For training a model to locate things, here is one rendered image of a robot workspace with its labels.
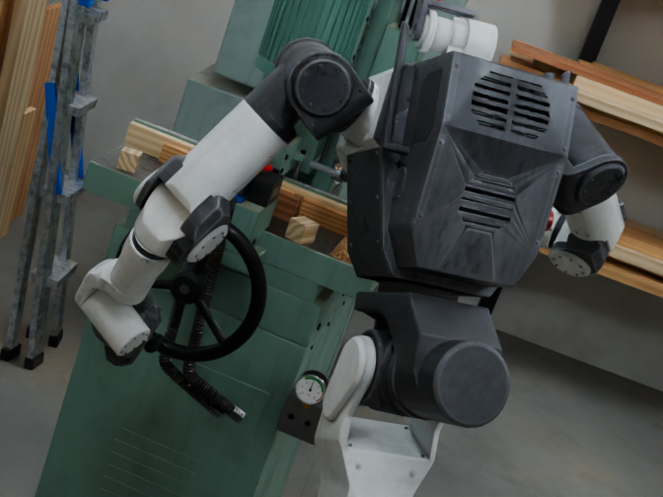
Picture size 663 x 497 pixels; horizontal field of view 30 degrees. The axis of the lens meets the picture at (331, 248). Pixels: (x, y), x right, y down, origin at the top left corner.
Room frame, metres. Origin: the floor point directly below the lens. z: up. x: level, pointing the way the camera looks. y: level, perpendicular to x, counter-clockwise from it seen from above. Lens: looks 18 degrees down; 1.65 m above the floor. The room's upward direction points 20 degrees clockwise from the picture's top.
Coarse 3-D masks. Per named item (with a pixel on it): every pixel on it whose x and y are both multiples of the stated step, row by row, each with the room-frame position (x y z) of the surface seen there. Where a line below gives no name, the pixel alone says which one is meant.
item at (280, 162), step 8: (296, 136) 2.47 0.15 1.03; (288, 144) 2.39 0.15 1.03; (296, 144) 2.44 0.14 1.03; (280, 152) 2.35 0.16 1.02; (288, 152) 2.38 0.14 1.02; (272, 160) 2.35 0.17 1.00; (280, 160) 2.35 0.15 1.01; (288, 160) 2.41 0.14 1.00; (280, 168) 2.36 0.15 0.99; (288, 168) 2.44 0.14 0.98
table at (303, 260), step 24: (96, 168) 2.28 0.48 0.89; (144, 168) 2.35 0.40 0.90; (96, 192) 2.27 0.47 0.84; (120, 192) 2.27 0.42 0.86; (264, 240) 2.23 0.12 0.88; (288, 240) 2.23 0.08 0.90; (336, 240) 2.33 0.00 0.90; (240, 264) 2.14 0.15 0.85; (288, 264) 2.22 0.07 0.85; (312, 264) 2.22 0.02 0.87; (336, 264) 2.21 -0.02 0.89; (336, 288) 2.21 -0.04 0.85; (360, 288) 2.21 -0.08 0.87
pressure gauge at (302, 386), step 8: (304, 376) 2.15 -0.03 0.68; (312, 376) 2.14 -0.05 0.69; (320, 376) 2.15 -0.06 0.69; (296, 384) 2.15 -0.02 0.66; (304, 384) 2.15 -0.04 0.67; (320, 384) 2.14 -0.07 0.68; (328, 384) 2.16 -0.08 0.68; (296, 392) 2.15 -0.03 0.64; (304, 392) 2.15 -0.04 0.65; (312, 392) 2.15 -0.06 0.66; (320, 392) 2.14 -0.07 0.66; (304, 400) 2.15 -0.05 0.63; (312, 400) 2.15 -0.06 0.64; (320, 400) 2.14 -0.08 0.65
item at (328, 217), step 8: (168, 144) 2.43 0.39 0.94; (168, 152) 2.42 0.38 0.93; (176, 152) 2.42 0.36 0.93; (184, 152) 2.42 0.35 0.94; (160, 160) 2.42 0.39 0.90; (304, 200) 2.38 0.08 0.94; (312, 200) 2.40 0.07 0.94; (304, 208) 2.38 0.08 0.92; (312, 208) 2.38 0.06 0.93; (320, 208) 2.38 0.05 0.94; (328, 208) 2.38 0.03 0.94; (312, 216) 2.38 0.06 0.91; (320, 216) 2.38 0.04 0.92; (328, 216) 2.38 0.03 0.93; (336, 216) 2.37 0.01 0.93; (344, 216) 2.37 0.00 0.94; (320, 224) 2.38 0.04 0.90; (328, 224) 2.37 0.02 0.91; (336, 224) 2.37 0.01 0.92; (344, 224) 2.37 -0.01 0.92; (336, 232) 2.37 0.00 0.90; (344, 232) 2.37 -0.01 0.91
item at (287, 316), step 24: (120, 240) 2.26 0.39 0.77; (168, 264) 2.25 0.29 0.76; (216, 288) 2.24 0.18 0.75; (240, 288) 2.23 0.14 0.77; (240, 312) 2.23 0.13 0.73; (264, 312) 2.23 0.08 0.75; (288, 312) 2.22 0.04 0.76; (312, 312) 2.21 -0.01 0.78; (288, 336) 2.22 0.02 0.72; (312, 336) 2.23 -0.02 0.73
